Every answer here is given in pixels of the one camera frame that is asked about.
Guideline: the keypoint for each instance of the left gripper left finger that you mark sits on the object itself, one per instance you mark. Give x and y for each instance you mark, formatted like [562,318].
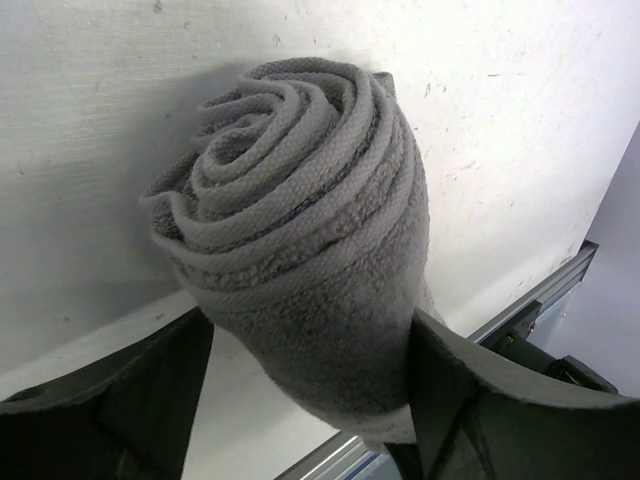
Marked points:
[128,415]

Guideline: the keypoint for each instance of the aluminium mounting rail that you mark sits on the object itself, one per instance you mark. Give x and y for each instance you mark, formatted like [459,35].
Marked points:
[344,456]

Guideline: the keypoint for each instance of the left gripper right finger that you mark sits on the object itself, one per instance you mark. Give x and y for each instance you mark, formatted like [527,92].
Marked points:
[478,415]

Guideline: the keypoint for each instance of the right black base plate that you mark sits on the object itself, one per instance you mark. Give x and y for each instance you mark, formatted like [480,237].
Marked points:
[510,341]

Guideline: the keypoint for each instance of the grey towel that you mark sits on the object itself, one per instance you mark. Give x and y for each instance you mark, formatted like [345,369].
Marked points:
[299,223]

